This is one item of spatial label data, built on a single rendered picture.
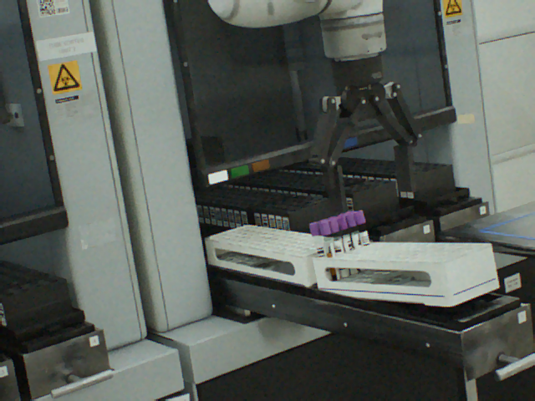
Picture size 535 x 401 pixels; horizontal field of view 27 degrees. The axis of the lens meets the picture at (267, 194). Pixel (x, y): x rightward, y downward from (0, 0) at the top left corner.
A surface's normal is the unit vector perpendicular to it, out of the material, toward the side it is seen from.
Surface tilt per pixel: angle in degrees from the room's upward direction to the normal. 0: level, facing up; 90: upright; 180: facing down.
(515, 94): 90
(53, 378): 90
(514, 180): 90
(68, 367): 90
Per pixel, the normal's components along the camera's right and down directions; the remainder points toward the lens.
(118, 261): 0.58, 0.07
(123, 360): -0.15, -0.97
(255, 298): -0.80, 0.22
